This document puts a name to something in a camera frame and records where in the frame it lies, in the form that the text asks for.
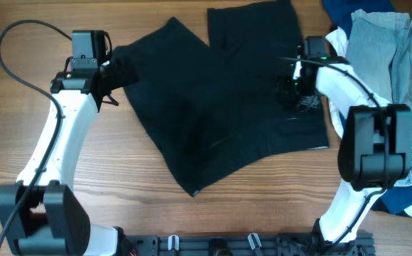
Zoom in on black shorts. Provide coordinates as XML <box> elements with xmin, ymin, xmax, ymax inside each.
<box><xmin>112</xmin><ymin>1</ymin><xmax>328</xmax><ymax>196</ymax></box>

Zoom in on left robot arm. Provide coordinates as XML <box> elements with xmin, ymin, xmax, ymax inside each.
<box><xmin>0</xmin><ymin>31</ymin><xmax>136</xmax><ymax>255</ymax></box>

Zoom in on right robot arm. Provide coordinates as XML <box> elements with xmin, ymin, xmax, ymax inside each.
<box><xmin>289</xmin><ymin>36</ymin><xmax>412</xmax><ymax>252</ymax></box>

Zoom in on blue garment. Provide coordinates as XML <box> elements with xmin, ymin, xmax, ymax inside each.
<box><xmin>321</xmin><ymin>0</ymin><xmax>412</xmax><ymax>215</ymax></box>

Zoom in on left black camera cable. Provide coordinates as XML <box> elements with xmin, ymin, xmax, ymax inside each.
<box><xmin>0</xmin><ymin>19</ymin><xmax>74</xmax><ymax>256</ymax></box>

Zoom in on right grey rail clip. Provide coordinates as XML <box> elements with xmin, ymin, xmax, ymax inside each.
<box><xmin>247</xmin><ymin>233</ymin><xmax>263</xmax><ymax>256</ymax></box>

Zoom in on grey rail clip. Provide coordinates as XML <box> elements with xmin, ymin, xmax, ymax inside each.
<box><xmin>247</xmin><ymin>233</ymin><xmax>263</xmax><ymax>256</ymax></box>
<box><xmin>167</xmin><ymin>235</ymin><xmax>180</xmax><ymax>252</ymax></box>

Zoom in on left grey rail clip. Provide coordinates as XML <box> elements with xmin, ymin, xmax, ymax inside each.
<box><xmin>167</xmin><ymin>235</ymin><xmax>180</xmax><ymax>252</ymax></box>

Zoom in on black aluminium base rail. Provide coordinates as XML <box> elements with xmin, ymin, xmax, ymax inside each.
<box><xmin>127</xmin><ymin>233</ymin><xmax>376</xmax><ymax>256</ymax></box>

